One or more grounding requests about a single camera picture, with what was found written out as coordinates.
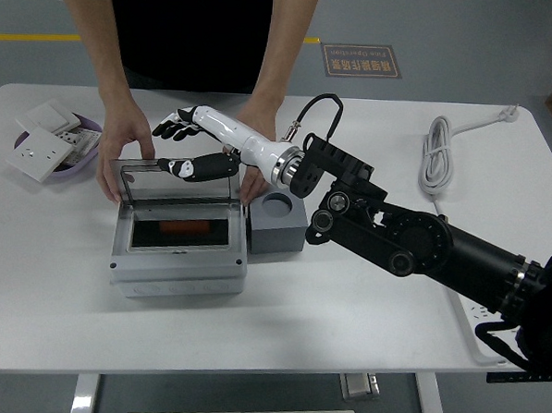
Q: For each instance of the person's left hand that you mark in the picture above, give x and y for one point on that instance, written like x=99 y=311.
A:
x=259 y=120

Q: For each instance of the person's right hand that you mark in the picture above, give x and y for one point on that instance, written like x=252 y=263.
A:
x=122 y=133

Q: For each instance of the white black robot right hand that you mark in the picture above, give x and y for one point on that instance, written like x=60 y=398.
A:
x=242 y=142

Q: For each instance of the orange cylinder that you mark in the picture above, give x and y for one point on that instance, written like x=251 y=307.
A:
x=184 y=226

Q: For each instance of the grey enclosure box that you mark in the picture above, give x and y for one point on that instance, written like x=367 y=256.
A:
x=175 y=266

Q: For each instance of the person's left forearm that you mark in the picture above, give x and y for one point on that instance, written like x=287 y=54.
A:
x=284 y=49

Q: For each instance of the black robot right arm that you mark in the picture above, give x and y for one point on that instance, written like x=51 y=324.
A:
x=417 y=244

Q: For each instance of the person's right forearm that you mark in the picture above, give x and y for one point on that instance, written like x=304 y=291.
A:
x=92 y=44

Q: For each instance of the grey cube with round hole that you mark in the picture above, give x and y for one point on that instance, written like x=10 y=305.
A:
x=279 y=234

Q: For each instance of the white multi-hole socket panel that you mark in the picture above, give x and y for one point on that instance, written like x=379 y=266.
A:
x=82 y=143

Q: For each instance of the purple tray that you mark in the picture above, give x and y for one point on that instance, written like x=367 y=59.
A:
x=81 y=166

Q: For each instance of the person's torso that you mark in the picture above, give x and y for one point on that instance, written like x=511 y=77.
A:
x=188 y=35

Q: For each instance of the brown floor sign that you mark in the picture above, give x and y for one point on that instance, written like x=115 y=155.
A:
x=361 y=60

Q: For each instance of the white table leg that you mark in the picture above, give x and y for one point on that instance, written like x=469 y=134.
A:
x=432 y=409
x=84 y=395

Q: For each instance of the white power strip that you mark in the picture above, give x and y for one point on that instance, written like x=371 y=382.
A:
x=469 y=318

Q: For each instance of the white wall switch plate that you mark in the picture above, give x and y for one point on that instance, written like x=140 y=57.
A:
x=47 y=116

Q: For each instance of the white wall socket plate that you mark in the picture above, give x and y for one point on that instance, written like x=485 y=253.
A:
x=38 y=154

